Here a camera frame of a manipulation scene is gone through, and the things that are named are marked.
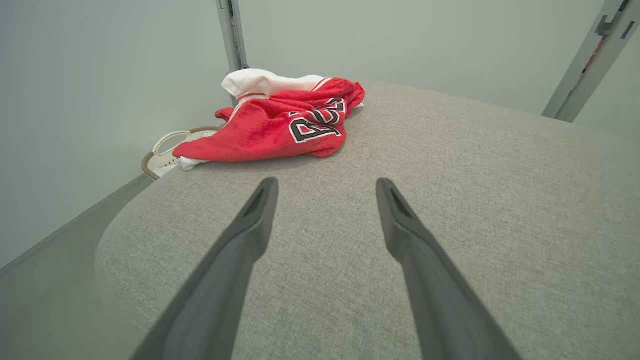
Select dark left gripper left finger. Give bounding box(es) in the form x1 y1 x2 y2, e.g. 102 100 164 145
131 177 279 360

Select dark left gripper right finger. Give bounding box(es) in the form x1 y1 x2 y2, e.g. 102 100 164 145
376 177 523 360

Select red jersey with black lettering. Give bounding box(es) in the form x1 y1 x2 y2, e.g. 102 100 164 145
172 68 366 172

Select grey fabric sofa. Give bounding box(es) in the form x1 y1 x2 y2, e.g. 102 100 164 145
94 80 640 360

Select white laundry basket brown rim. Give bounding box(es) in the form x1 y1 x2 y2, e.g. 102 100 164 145
141 126 223 181

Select grey metal post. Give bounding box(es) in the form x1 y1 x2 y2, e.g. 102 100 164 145
216 0 249 71

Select grey slanted metal frame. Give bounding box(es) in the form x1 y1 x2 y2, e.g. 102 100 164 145
542 0 640 123

